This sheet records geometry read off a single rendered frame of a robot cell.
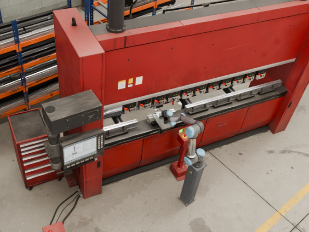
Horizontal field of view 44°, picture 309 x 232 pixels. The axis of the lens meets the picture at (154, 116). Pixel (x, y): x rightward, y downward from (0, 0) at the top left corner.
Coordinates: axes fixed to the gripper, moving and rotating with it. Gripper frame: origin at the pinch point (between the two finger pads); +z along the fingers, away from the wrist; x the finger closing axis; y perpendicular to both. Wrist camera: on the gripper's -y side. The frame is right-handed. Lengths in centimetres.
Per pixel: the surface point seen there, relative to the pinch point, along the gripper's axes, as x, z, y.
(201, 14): -37, -82, 102
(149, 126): 15.7, 10.0, -9.4
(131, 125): 38.8, 6.7, -4.8
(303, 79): -222, 6, 27
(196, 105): -55, 15, 11
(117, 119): 53, 27, 6
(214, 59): -64, -43, 59
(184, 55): -19, -60, 63
